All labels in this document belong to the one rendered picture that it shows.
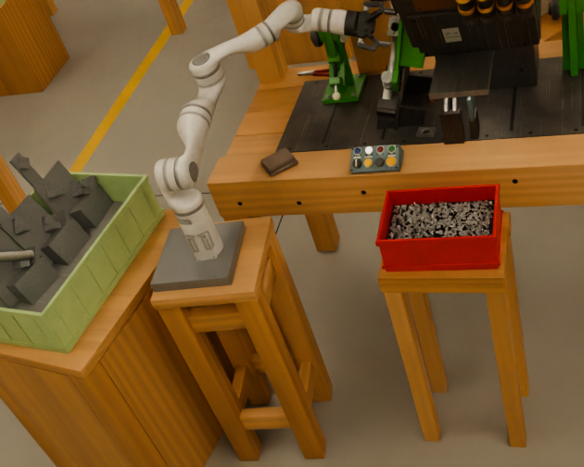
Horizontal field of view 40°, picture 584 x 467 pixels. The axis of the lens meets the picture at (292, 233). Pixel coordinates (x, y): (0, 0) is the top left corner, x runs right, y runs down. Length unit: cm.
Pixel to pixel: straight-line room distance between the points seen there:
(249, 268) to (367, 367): 91
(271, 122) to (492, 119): 77
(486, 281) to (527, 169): 36
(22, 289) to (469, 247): 133
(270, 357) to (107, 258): 58
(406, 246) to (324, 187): 43
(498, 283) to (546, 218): 135
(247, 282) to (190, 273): 17
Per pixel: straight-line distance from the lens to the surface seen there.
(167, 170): 220
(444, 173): 239
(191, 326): 246
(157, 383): 269
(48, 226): 269
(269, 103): 296
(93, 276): 250
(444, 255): 219
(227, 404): 272
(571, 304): 319
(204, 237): 231
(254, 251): 238
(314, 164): 254
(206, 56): 249
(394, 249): 219
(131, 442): 265
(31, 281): 260
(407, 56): 247
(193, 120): 231
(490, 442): 284
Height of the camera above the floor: 237
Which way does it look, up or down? 39 degrees down
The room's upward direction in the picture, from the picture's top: 20 degrees counter-clockwise
